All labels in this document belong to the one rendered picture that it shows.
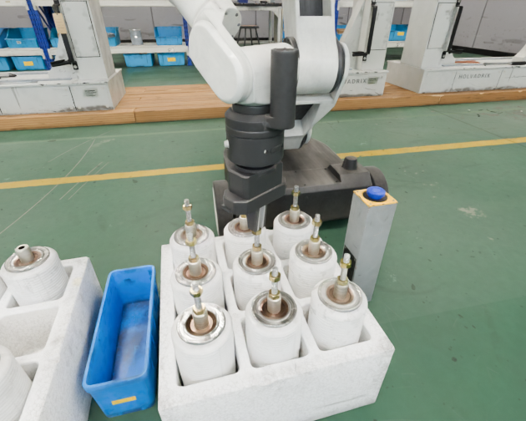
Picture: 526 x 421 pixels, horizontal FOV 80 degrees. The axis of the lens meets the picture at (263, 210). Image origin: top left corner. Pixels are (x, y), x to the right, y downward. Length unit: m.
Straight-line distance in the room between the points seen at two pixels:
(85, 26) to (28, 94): 0.58
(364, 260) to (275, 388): 0.38
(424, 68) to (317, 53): 2.23
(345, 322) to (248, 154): 0.31
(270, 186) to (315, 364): 0.30
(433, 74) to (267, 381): 2.83
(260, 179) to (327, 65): 0.47
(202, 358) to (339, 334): 0.23
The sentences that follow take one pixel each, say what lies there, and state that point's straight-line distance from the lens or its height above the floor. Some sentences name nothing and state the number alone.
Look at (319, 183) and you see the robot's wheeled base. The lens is 1.04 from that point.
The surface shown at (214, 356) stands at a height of 0.23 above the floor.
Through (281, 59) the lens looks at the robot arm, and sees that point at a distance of 0.41.
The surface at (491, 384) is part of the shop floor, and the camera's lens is 0.89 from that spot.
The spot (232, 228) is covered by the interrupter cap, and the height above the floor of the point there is 0.25.
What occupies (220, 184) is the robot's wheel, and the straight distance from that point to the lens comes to 1.01.
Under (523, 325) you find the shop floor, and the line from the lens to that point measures 1.06.
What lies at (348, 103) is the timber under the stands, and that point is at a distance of 2.67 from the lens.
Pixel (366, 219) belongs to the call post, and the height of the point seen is 0.28.
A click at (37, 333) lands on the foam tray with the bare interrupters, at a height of 0.11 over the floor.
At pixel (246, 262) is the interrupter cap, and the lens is 0.61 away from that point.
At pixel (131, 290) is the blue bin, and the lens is 0.91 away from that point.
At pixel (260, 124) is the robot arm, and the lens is 0.44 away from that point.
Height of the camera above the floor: 0.66
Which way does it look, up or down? 33 degrees down
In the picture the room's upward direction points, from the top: straight up
